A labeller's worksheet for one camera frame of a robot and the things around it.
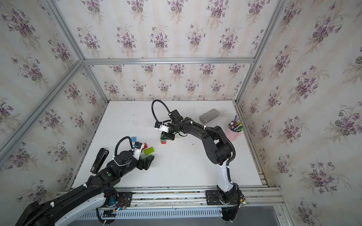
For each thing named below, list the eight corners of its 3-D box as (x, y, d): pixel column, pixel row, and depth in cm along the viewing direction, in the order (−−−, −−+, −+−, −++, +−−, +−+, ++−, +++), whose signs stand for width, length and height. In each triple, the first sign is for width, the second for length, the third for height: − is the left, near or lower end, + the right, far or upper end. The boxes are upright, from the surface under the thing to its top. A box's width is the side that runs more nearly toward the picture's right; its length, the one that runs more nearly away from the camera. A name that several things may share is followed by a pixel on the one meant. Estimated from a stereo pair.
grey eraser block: (204, 124, 107) (204, 122, 105) (198, 118, 111) (198, 115, 109) (219, 116, 113) (220, 113, 110) (213, 110, 117) (213, 107, 114)
